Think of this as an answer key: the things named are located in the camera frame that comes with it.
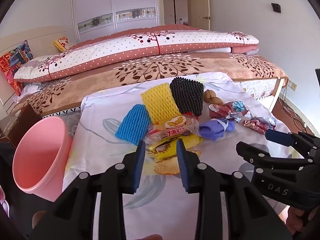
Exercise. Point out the yellow foam fruit net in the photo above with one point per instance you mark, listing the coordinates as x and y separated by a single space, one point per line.
158 105

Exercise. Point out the blue foam fruit net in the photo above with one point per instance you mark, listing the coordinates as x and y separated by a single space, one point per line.
132 125

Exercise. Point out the brown leaf print blanket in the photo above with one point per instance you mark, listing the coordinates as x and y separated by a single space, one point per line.
175 67

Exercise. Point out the white floral sheet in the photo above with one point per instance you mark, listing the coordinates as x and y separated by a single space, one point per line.
100 135

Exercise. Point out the brown walnut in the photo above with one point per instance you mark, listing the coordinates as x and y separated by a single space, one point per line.
217 101
209 95

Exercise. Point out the white sliding wardrobe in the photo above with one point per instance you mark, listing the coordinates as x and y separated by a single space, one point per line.
112 2

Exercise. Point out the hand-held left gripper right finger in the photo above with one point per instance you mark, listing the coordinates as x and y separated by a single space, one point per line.
182 167

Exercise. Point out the red candy wrapper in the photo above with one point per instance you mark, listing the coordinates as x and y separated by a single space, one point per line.
255 126

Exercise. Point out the black foam fruit net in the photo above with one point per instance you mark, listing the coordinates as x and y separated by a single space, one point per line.
187 95

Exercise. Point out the black leather chair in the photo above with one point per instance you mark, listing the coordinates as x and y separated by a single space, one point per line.
6 160

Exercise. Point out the clear snack packet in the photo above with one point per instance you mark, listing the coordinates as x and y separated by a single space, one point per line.
172 126

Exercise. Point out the brown bread piece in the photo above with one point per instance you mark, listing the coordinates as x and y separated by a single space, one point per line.
165 168

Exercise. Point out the yellow pillow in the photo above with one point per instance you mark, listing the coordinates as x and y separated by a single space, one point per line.
63 43

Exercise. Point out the yellow snack wrapper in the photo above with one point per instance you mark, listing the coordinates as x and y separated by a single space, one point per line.
165 150

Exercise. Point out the beige door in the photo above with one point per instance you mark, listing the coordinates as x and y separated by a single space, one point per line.
203 5

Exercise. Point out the blue flower print wrapper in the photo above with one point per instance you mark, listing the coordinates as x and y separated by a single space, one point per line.
237 106

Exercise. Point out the white crumpled cloth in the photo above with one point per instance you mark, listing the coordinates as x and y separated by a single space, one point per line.
32 88

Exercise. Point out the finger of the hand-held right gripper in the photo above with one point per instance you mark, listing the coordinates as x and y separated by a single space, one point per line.
277 137
257 158

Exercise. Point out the quilted mattress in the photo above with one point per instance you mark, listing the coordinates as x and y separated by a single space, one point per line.
65 112

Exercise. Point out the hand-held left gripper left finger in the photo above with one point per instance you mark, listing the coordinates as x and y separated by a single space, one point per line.
139 166

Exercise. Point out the pink plastic bin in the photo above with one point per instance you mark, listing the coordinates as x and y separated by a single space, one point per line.
40 155

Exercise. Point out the brown wooden nightstand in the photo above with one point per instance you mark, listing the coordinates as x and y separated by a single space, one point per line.
22 122

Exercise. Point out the reddish wrapper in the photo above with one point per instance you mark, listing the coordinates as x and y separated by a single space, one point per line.
221 110

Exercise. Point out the person's right hand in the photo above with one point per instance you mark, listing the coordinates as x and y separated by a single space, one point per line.
296 220

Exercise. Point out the wall outlet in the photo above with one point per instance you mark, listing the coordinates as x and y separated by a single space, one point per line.
292 85

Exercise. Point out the cream headboard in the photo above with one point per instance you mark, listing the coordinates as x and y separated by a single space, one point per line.
37 37

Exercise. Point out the colourful printed pillow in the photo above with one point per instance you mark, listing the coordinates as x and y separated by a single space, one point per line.
15 62

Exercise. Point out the dotted white pink quilt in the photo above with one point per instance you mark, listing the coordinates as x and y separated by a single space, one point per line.
125 52

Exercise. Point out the black wall bracket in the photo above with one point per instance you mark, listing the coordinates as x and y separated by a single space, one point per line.
276 7

